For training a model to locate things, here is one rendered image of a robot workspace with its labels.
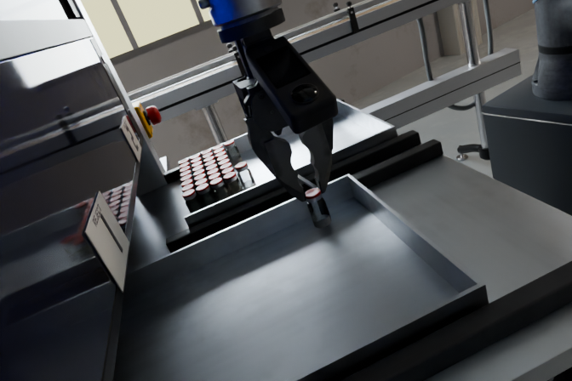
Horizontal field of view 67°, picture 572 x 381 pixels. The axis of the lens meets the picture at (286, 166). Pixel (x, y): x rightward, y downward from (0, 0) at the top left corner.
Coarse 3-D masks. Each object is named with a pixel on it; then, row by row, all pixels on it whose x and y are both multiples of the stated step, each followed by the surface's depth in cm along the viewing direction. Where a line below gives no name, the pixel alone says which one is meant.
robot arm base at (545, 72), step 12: (540, 48) 84; (552, 48) 81; (564, 48) 79; (540, 60) 85; (552, 60) 82; (564, 60) 80; (540, 72) 85; (552, 72) 82; (564, 72) 81; (540, 84) 85; (552, 84) 83; (564, 84) 81; (540, 96) 86; (552, 96) 83; (564, 96) 82
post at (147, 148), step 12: (72, 0) 72; (84, 12) 76; (96, 36) 78; (108, 60) 79; (120, 84) 81; (132, 108) 83; (144, 132) 85; (144, 144) 82; (144, 156) 83; (156, 156) 87; (144, 168) 84; (156, 168) 85; (144, 180) 85; (156, 180) 85; (144, 192) 85
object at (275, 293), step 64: (192, 256) 54; (256, 256) 53; (320, 256) 48; (384, 256) 45; (448, 256) 37; (128, 320) 50; (192, 320) 46; (256, 320) 43; (320, 320) 40; (384, 320) 38; (448, 320) 33
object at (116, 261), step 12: (96, 204) 37; (96, 216) 36; (108, 216) 39; (96, 228) 35; (120, 228) 41; (96, 240) 34; (108, 240) 36; (120, 240) 40; (108, 252) 35; (120, 252) 38; (108, 264) 34; (120, 264) 37; (120, 276) 36; (120, 288) 35
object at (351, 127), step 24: (336, 120) 86; (360, 120) 78; (240, 144) 87; (336, 144) 75; (360, 144) 65; (264, 168) 76; (312, 168) 64; (240, 192) 63; (264, 192) 63; (192, 216) 62
